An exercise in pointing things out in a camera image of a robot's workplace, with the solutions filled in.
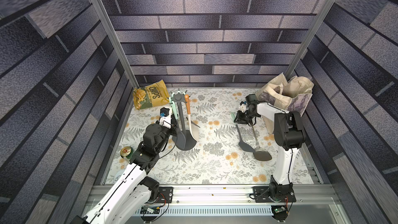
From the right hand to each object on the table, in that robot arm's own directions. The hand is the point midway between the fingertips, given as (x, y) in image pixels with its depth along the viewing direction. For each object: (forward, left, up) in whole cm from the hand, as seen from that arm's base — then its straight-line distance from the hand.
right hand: (236, 120), depth 101 cm
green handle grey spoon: (-23, -11, -1) cm, 25 cm away
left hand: (-14, +35, +27) cm, 46 cm away
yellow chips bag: (+13, +59, +9) cm, 61 cm away
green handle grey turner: (-17, -1, -1) cm, 17 cm away
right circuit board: (-50, -15, -4) cm, 52 cm away
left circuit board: (-50, +47, 0) cm, 69 cm away
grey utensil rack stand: (-23, +32, +16) cm, 42 cm away
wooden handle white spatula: (-13, +27, +11) cm, 33 cm away
